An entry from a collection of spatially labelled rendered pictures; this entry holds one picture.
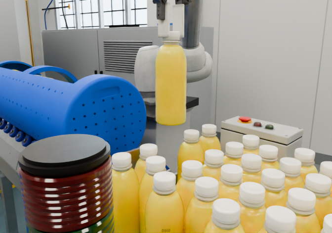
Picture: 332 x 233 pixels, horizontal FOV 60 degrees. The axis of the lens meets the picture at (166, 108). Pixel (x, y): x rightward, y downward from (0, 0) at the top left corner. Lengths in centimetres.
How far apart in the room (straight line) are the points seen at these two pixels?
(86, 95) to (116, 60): 218
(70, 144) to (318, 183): 43
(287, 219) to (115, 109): 57
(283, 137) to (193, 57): 74
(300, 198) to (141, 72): 108
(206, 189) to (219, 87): 328
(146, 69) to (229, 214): 107
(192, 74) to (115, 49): 162
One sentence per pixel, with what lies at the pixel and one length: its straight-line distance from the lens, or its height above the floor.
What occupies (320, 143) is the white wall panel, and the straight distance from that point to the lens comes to 349.
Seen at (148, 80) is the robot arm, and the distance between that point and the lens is 142.
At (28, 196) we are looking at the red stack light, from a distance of 22.
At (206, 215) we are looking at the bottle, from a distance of 49.
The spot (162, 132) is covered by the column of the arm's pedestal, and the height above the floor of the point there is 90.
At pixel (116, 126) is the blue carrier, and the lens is 86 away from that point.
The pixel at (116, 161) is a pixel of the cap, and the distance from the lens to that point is 59.
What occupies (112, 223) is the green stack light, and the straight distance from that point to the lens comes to 24.
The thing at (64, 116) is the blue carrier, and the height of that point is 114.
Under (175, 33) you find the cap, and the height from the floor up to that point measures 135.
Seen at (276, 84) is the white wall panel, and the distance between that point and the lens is 346.
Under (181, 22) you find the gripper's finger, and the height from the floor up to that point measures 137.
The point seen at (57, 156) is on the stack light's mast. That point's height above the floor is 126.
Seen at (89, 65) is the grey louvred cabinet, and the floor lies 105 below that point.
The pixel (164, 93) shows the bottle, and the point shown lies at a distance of 63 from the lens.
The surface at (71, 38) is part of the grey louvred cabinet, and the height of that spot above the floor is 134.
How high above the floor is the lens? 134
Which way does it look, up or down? 14 degrees down
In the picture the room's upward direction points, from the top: straight up
